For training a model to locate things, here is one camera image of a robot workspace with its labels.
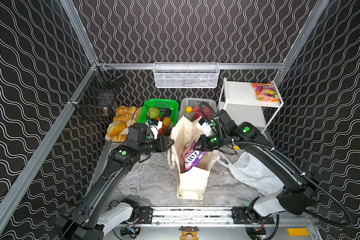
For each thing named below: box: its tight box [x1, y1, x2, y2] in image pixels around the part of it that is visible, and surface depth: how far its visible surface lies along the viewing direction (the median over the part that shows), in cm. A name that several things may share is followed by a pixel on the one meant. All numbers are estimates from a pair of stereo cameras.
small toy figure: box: [179, 225, 200, 240], surface depth 70 cm
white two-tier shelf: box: [217, 77, 285, 135], surface depth 85 cm
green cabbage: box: [148, 107, 161, 119], surface depth 112 cm
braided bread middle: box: [113, 113, 134, 122], surface depth 115 cm
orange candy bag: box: [252, 83, 280, 103], surface depth 81 cm
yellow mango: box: [162, 116, 171, 128], surface depth 108 cm
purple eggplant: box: [163, 108, 172, 118], surface depth 119 cm
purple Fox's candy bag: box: [181, 141, 206, 172], surface depth 67 cm
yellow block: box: [286, 227, 310, 237], surface depth 72 cm
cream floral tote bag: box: [167, 115, 220, 200], surface depth 69 cm
